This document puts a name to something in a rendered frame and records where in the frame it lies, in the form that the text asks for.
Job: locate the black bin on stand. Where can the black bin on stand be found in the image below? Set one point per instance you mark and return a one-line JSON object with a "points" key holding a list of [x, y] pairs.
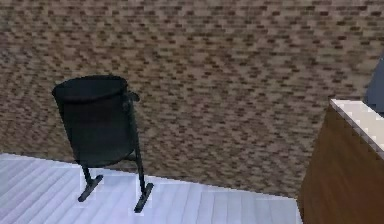
{"points": [[96, 126]]}

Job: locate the brown cupboard with white top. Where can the brown cupboard with white top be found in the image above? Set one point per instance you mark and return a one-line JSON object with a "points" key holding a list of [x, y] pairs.
{"points": [[343, 176]]}

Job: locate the dark grey slab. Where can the dark grey slab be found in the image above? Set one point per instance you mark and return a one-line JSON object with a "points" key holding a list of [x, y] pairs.
{"points": [[376, 88]]}

